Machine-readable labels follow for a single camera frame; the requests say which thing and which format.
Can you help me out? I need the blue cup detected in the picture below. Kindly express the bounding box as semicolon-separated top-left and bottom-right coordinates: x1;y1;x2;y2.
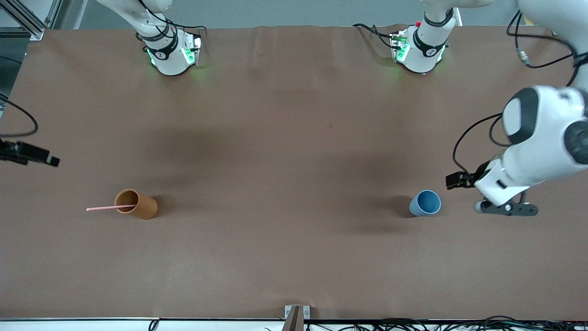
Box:
409;189;442;217

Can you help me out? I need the brown cylindrical cup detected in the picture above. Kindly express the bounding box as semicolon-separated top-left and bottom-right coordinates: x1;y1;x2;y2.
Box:
113;188;159;221

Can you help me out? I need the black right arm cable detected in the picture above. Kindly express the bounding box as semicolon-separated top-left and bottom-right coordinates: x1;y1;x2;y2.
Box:
0;93;39;139

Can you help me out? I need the right base connector plate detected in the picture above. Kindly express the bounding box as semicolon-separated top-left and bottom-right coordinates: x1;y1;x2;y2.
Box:
181;33;203;66

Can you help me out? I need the black right base cable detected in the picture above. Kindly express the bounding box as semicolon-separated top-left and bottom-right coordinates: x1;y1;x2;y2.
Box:
135;0;208;45

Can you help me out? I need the black base cable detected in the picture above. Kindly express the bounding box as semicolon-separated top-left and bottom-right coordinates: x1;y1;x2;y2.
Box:
352;23;400;51
135;0;208;45

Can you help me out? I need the black left base cable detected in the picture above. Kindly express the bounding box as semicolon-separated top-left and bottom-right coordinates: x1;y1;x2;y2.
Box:
352;23;400;51

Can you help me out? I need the base connector plate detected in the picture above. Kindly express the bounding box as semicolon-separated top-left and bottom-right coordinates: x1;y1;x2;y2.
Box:
181;33;203;66
390;31;410;63

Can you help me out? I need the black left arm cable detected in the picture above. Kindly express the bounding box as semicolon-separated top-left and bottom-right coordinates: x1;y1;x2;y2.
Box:
452;8;581;175

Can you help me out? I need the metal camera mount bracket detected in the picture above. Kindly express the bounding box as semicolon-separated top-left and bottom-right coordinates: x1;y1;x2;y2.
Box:
282;305;311;331

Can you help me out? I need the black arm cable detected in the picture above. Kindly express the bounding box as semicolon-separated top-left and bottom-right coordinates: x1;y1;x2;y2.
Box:
452;8;581;175
0;93;39;139

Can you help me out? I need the brown table cover sheet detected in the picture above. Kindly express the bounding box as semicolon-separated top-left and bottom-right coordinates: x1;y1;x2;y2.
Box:
0;24;588;321

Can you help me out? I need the aluminium frame extrusion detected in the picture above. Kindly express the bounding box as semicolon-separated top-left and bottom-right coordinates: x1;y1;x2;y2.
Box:
0;0;63;41

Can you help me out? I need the left base connector plate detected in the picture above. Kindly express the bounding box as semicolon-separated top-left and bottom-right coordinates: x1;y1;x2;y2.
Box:
390;31;410;63

